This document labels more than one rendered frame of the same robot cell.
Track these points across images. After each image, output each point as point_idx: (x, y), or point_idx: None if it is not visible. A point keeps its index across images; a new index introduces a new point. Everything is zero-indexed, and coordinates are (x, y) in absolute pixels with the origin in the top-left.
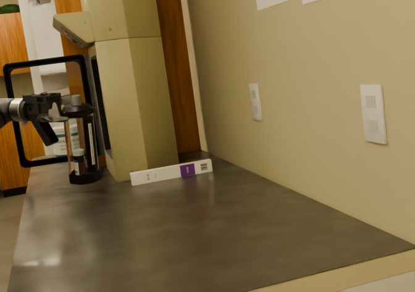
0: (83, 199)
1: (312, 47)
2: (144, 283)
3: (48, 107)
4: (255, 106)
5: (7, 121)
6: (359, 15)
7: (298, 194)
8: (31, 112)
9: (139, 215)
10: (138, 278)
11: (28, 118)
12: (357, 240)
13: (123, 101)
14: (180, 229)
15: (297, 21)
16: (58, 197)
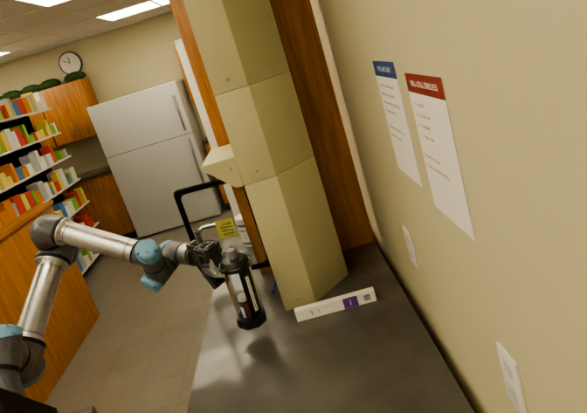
0: (251, 344)
1: (449, 253)
2: None
3: (208, 258)
4: (410, 251)
5: (178, 265)
6: (487, 275)
7: (452, 382)
8: (196, 259)
9: (292, 397)
10: None
11: (194, 265)
12: None
13: (280, 237)
14: None
15: (432, 216)
16: (231, 336)
